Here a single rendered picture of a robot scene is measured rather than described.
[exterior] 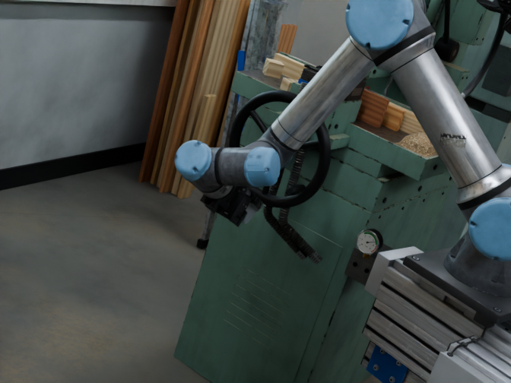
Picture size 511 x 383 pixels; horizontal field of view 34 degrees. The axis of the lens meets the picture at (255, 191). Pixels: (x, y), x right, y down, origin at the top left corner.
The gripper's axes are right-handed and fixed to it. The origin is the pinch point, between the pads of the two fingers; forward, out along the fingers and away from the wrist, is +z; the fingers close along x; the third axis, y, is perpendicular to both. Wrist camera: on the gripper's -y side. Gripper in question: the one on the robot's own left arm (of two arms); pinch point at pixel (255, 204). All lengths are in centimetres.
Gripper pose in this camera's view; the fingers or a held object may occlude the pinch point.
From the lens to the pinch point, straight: 194.4
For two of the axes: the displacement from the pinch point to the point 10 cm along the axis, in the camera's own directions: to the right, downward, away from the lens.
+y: -5.3, 8.4, -1.2
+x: 7.8, 4.3, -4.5
